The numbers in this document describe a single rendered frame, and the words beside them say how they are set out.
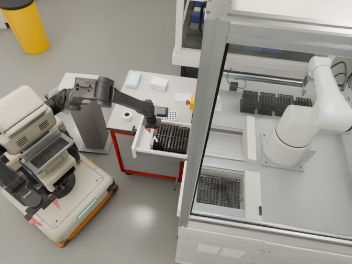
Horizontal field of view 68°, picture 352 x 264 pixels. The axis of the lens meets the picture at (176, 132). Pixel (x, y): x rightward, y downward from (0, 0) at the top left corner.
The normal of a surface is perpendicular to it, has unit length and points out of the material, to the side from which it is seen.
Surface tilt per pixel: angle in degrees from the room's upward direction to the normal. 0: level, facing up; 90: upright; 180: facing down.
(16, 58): 0
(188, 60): 90
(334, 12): 0
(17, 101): 42
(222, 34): 90
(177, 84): 0
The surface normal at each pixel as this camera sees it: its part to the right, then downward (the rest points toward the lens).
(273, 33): -0.15, 0.79
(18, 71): 0.04, -0.60
